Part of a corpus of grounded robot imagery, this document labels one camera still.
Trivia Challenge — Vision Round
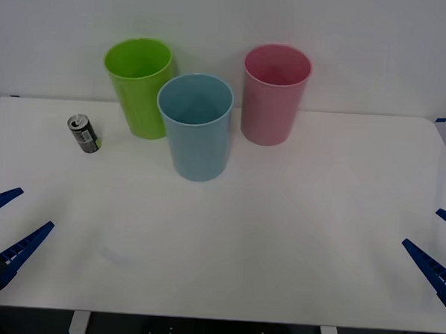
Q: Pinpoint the black drink can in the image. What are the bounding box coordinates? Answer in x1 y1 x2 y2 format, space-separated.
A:
65 113 104 155

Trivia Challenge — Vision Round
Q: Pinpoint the yellow-green plastic bin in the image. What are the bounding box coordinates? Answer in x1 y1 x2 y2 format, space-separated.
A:
99 35 179 141

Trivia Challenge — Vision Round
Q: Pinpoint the pale blue plastic bin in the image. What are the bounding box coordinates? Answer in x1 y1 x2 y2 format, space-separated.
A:
152 71 236 185

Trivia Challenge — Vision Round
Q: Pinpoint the pink plastic bin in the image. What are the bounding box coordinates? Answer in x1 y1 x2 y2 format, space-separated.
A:
239 42 314 149

